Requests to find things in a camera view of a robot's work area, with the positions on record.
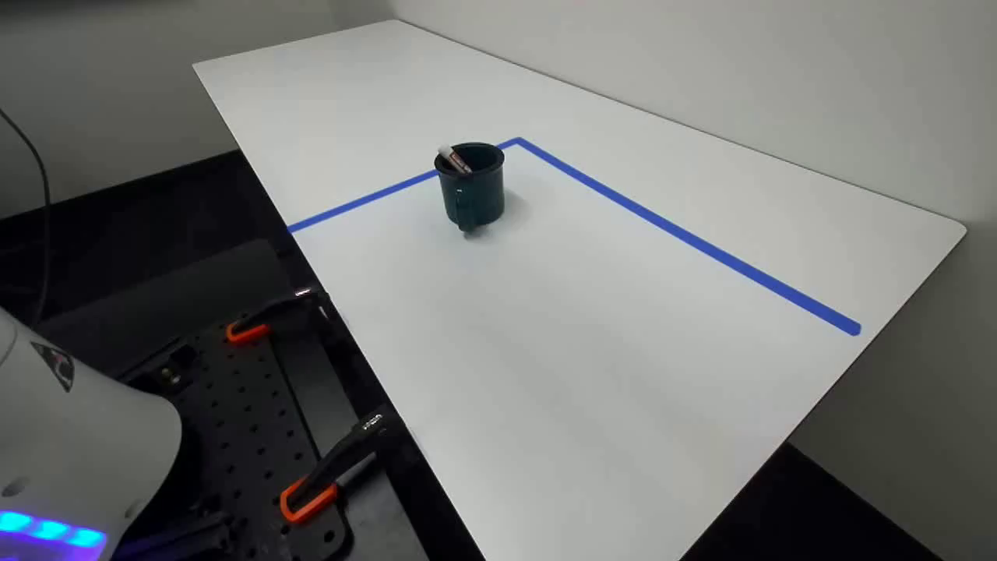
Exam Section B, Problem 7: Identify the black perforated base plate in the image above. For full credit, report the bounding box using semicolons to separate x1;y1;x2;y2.
114;328;353;561

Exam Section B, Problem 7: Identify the black orange clamp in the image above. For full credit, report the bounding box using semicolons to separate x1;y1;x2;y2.
226;287;316;346
278;413;386;526

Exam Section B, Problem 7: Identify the dark teal mug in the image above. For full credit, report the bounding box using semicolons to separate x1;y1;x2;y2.
432;142;505;230

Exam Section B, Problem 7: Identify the black orange clamp near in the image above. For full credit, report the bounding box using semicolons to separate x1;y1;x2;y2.
278;413;386;526

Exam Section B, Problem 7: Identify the black cable on wall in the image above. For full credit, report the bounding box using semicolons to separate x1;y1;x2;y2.
0;106;55;328

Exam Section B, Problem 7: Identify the black orange clamp far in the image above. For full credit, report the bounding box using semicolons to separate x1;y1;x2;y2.
226;287;316;346

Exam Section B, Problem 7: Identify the blue tape line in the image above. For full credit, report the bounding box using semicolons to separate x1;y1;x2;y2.
286;136;864;338

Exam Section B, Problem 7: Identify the marker with red cap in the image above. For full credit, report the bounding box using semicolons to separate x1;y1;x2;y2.
440;150;474;173

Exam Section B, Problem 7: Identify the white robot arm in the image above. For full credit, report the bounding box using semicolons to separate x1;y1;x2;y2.
0;313;183;561

